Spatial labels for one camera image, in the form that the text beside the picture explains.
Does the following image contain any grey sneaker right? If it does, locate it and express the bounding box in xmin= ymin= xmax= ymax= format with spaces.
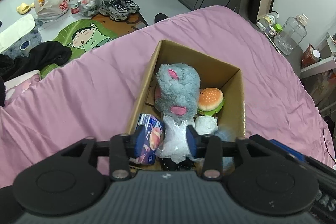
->
xmin=118 ymin=0 xmax=140 ymax=14

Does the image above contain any clear plastic trash bag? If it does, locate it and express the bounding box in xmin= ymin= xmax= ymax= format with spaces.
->
xmin=79 ymin=0 xmax=101 ymax=17

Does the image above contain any grey sneaker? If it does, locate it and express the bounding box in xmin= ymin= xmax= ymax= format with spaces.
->
xmin=99 ymin=0 xmax=130 ymax=21
xmin=118 ymin=0 xmax=140 ymax=14

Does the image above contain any blue printed snack packet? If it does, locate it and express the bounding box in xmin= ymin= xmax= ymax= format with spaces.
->
xmin=130 ymin=113 xmax=164 ymax=165

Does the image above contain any hamburger plush toy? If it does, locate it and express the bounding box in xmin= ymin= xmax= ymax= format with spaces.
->
xmin=198 ymin=88 xmax=225 ymax=116

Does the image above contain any white plastic shopping bag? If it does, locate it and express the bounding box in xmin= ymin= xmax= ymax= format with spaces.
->
xmin=34 ymin=0 xmax=70 ymax=22

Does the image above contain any yellow slipper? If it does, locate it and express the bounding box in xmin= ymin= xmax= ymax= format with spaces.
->
xmin=16 ymin=2 xmax=31 ymax=15

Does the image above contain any red label water bottle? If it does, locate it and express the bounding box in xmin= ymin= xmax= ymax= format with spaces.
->
xmin=70 ymin=0 xmax=79 ymax=14

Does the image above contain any white desk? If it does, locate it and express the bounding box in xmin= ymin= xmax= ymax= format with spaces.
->
xmin=299 ymin=37 xmax=336 ymax=80

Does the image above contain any large clear glass jar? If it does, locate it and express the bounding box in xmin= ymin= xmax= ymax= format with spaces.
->
xmin=274 ymin=14 xmax=308 ymax=55

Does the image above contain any green cartoon floor mat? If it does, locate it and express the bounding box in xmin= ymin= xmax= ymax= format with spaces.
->
xmin=54 ymin=19 xmax=117 ymax=62

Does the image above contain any black cable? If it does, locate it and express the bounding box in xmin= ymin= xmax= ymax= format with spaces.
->
xmin=322 ymin=126 xmax=336 ymax=169

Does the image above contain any black clothing pile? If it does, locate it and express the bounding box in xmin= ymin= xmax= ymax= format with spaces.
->
xmin=1 ymin=41 xmax=72 ymax=81

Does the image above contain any clear plastic bead bag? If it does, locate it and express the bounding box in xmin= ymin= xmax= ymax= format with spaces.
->
xmin=155 ymin=114 xmax=195 ymax=164

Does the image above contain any grey pink plush toy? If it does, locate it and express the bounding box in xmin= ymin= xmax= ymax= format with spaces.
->
xmin=154 ymin=63 xmax=201 ymax=122

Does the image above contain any brown door mat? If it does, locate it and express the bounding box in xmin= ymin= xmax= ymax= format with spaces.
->
xmin=91 ymin=12 xmax=148 ymax=34

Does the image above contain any grey sneaker left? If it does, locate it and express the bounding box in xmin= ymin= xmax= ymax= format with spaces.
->
xmin=99 ymin=0 xmax=130 ymax=21

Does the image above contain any white soft ball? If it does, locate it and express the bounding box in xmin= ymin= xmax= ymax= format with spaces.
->
xmin=195 ymin=115 xmax=218 ymax=135

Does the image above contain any blue fuzzy patch toy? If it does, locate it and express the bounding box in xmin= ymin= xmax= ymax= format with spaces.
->
xmin=214 ymin=128 xmax=234 ymax=171

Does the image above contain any cardboard box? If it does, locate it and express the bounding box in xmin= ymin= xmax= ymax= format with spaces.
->
xmin=126 ymin=40 xmax=245 ymax=139

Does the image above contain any pink bed sheet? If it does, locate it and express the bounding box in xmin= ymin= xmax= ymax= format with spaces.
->
xmin=1 ymin=6 xmax=335 ymax=187

